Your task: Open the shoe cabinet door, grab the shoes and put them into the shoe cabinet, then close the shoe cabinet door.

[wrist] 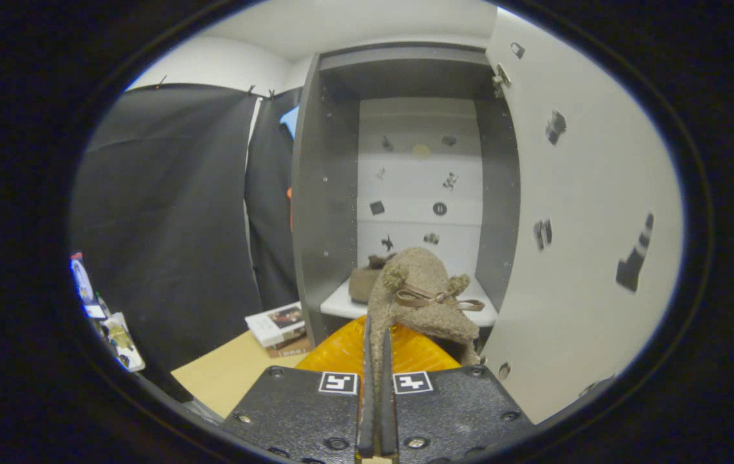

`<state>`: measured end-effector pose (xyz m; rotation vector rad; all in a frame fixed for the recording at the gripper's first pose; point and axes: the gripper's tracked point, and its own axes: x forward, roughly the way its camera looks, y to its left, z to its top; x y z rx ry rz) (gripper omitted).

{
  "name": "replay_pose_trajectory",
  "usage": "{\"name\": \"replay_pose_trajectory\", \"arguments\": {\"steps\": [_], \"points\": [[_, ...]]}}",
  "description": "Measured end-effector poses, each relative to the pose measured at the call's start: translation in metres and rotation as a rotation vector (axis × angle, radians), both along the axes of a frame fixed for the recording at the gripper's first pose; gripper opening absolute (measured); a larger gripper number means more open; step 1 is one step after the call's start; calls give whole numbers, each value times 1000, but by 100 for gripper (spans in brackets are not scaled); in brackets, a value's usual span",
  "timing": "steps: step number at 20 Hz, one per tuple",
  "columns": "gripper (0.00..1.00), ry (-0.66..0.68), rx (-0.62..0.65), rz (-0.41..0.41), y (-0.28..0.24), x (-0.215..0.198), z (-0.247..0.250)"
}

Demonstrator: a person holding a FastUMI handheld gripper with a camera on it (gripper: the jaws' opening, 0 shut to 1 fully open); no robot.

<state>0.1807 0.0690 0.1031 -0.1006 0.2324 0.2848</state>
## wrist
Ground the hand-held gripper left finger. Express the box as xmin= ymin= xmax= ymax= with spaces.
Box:
xmin=222 ymin=314 xmax=377 ymax=464

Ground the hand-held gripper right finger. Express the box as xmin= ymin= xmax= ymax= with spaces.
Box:
xmin=380 ymin=322 xmax=535 ymax=464

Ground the brown fluffy shoe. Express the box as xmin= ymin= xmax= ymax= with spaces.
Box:
xmin=349 ymin=255 xmax=396 ymax=305
xmin=367 ymin=247 xmax=487 ymax=387

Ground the grey shoe cabinet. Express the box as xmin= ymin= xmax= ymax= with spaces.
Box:
xmin=291 ymin=42 xmax=522 ymax=349

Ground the light grey shoe cabinet door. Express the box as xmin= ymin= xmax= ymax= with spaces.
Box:
xmin=479 ymin=6 xmax=686 ymax=426

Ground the brown book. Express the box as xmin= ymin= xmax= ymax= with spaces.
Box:
xmin=266 ymin=335 xmax=311 ymax=359

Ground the yellow packet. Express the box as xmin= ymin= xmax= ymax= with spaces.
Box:
xmin=93 ymin=313 xmax=146 ymax=373

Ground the black backdrop cloth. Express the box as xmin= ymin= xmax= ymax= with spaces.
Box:
xmin=70 ymin=84 xmax=303 ymax=400

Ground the blue bottle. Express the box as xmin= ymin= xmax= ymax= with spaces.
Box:
xmin=70 ymin=251 xmax=106 ymax=320

